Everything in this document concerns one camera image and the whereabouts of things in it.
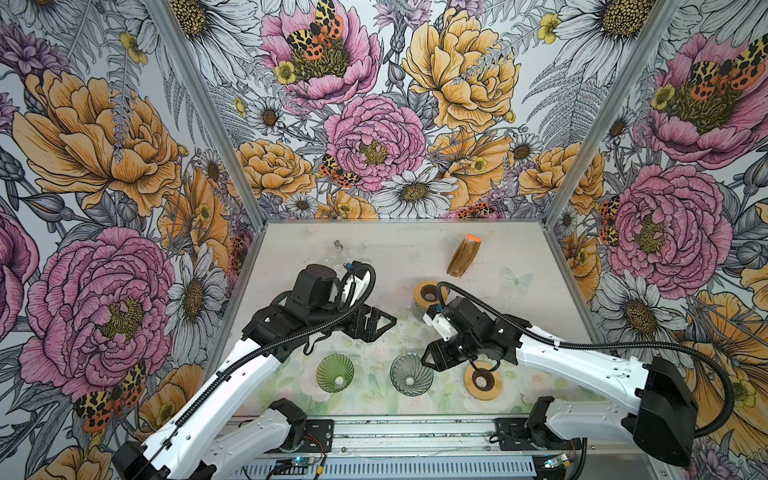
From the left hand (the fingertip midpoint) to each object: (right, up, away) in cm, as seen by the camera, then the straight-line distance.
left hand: (378, 325), depth 68 cm
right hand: (+14, -13, +7) cm, 20 cm away
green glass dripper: (-13, -17, +16) cm, 26 cm away
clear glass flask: (-16, +14, +38) cm, 44 cm away
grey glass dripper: (+8, -17, +15) cm, 24 cm away
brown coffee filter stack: (+27, +15, +35) cm, 46 cm away
